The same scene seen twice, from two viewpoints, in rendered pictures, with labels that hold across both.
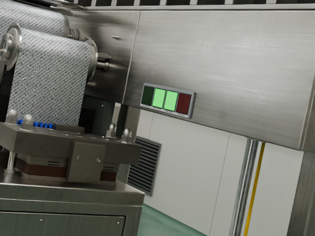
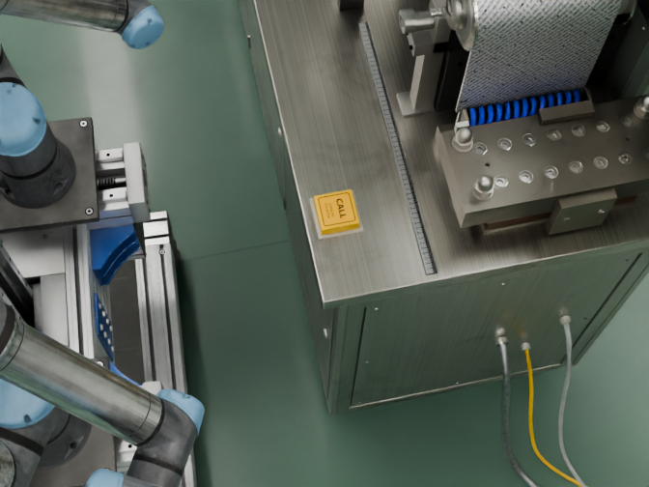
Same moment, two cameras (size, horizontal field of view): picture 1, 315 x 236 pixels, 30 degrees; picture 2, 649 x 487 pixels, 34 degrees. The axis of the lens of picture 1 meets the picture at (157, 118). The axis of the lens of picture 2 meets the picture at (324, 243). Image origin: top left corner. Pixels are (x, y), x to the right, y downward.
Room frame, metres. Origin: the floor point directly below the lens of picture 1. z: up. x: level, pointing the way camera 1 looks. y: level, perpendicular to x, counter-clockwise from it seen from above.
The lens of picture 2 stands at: (0.74, 0.32, 2.64)
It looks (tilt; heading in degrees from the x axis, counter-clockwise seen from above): 66 degrees down; 20
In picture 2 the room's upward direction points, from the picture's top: 2 degrees clockwise
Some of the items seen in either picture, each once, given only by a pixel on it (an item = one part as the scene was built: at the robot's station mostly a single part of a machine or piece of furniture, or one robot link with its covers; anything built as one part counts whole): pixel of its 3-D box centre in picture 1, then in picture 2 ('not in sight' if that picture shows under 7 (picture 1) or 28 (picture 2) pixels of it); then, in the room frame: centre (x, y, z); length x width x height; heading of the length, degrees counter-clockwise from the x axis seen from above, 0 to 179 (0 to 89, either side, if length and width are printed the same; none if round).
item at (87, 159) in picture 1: (86, 162); (580, 213); (1.66, 0.17, 0.96); 0.10 x 0.03 x 0.11; 124
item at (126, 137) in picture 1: (126, 135); not in sight; (1.78, 0.08, 1.05); 0.04 x 0.04 x 0.04
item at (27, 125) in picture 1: (27, 122); (484, 185); (1.60, 0.35, 1.05); 0.04 x 0.04 x 0.04
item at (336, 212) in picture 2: not in sight; (336, 212); (1.52, 0.58, 0.91); 0.07 x 0.07 x 0.02; 34
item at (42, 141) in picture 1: (70, 143); (561, 158); (1.73, 0.24, 1.00); 0.40 x 0.16 x 0.06; 124
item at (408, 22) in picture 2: not in sight; (407, 20); (1.77, 0.56, 1.18); 0.04 x 0.02 x 0.04; 34
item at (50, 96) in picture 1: (47, 99); (529, 71); (1.80, 0.34, 1.11); 0.23 x 0.01 x 0.18; 124
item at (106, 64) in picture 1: (96, 64); not in sight; (1.95, 0.23, 1.25); 0.07 x 0.04 x 0.04; 124
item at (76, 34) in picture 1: (69, 36); not in sight; (2.16, 0.37, 1.33); 0.07 x 0.07 x 0.07; 34
